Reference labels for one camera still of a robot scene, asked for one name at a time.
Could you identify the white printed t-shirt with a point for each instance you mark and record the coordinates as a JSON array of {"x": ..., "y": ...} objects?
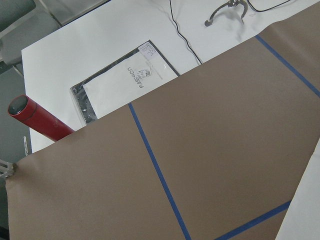
[{"x": 302, "y": 219}]

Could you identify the plastic garment bag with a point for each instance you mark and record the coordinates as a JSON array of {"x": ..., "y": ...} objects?
[{"x": 133, "y": 75}]

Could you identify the metal reacher grabber tool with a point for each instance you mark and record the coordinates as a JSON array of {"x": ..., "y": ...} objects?
[{"x": 225, "y": 8}]

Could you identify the red cardboard tube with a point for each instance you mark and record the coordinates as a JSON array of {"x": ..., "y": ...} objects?
[{"x": 33, "y": 115}]

